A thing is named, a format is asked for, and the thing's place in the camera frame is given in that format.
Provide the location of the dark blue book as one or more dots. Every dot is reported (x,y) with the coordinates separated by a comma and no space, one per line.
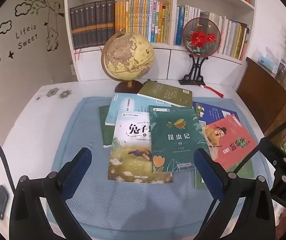
(215,112)

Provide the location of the white wall socket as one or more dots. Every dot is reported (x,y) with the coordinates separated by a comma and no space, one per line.
(72,69)

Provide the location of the olive green book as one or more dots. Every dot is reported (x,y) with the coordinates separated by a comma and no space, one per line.
(163,92)

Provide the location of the row of dark grey volumes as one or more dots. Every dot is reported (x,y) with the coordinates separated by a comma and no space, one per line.
(93,25)

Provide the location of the blue tissue box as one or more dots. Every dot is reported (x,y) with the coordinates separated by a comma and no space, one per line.
(268,63)

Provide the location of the light blue textured mat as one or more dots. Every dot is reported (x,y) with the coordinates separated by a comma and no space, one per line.
(88,130)

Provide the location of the dark green book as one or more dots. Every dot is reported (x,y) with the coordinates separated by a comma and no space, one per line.
(105,132)

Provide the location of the round red-flower fan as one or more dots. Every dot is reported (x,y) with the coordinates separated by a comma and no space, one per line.
(200,38)

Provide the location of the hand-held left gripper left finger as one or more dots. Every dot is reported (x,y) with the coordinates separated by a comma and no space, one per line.
(79,165)

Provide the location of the white illustrated book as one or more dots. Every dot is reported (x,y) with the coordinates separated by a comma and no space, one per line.
(128,160)

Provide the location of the antique yellow globe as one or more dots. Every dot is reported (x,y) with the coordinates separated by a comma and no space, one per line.
(128,55)

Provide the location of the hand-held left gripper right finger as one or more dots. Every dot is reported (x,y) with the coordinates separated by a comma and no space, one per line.
(205,167)

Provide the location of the black metal book stand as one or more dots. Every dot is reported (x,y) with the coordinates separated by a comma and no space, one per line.
(195,67)

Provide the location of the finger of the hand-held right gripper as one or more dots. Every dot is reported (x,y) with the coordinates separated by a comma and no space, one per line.
(278,152)

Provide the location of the brown wooden cabinet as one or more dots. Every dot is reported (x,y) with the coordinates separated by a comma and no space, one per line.
(258,92)

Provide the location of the bright green book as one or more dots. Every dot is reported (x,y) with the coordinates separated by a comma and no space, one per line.
(245,171)

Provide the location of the row of yellow paperbacks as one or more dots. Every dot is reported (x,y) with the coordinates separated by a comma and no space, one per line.
(143,20)

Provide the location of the black smartphone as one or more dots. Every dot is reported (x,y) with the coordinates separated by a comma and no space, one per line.
(1,202)

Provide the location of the light blue book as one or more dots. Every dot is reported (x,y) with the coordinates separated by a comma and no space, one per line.
(125,107)

